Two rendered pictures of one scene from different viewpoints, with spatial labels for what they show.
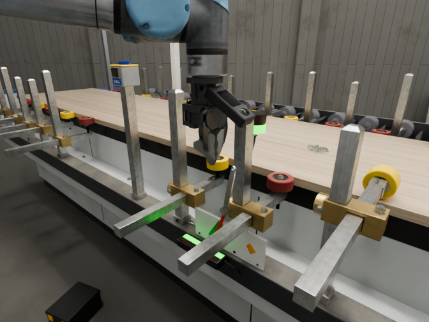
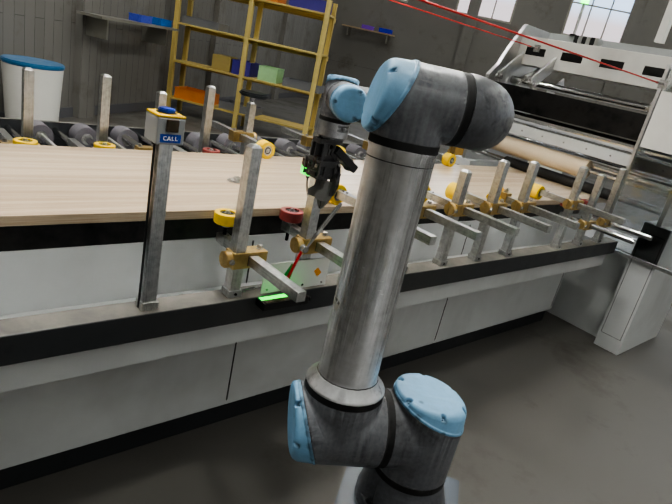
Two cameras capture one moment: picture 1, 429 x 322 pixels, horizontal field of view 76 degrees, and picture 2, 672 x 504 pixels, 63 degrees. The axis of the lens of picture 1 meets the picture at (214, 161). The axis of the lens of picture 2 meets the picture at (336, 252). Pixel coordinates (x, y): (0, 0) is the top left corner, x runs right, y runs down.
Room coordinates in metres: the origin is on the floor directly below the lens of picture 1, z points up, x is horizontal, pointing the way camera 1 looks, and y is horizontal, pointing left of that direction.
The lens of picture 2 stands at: (0.43, 1.58, 1.44)
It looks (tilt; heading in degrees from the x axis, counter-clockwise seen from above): 20 degrees down; 275
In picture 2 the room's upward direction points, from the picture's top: 13 degrees clockwise
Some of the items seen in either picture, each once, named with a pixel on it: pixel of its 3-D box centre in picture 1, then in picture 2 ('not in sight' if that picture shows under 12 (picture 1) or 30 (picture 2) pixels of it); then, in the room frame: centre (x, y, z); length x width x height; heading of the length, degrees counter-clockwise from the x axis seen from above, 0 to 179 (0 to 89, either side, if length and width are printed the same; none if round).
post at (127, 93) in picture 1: (133, 145); (153, 228); (1.00, 0.31, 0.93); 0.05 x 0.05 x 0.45; 49
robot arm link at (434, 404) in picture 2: not in sight; (417, 427); (0.27, 0.64, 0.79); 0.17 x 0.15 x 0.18; 18
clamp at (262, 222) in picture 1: (248, 211); (310, 243); (0.66, -0.09, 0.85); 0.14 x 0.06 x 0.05; 49
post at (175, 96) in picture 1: (179, 163); (241, 226); (0.83, 0.12, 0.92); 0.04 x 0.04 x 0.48; 49
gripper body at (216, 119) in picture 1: (205, 103); (325, 158); (0.65, 0.02, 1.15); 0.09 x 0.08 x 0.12; 50
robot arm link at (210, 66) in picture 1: (206, 66); (333, 129); (0.64, 0.02, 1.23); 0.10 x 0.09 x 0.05; 140
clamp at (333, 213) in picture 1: (348, 213); not in sight; (0.49, -0.28, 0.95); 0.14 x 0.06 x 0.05; 49
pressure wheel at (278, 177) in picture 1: (279, 191); (289, 224); (0.76, -0.20, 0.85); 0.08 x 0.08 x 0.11
